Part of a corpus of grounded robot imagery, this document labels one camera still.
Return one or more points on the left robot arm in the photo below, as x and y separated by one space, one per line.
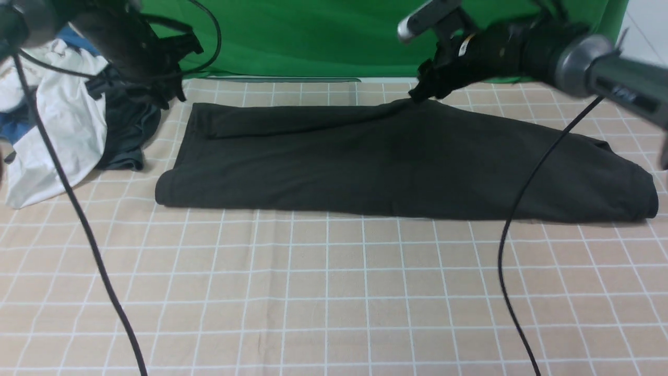
28 24

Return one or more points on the blue garment in pile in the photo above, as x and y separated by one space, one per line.
15 119

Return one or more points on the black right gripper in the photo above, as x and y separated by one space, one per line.
494 52

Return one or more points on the white shirt in pile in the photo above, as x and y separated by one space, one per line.
74 121

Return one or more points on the beige checked tablecloth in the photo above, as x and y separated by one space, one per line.
267 293

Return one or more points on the green backdrop cloth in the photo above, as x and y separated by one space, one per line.
337 39

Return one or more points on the dark gray garment in pile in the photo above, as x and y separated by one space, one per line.
129 126

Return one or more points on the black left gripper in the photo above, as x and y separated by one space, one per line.
143 53

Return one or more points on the dark gray long-sleeved shirt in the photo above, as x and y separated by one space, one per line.
399 159

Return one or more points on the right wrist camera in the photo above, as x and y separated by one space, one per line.
444 18

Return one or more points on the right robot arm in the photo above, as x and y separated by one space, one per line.
564 56

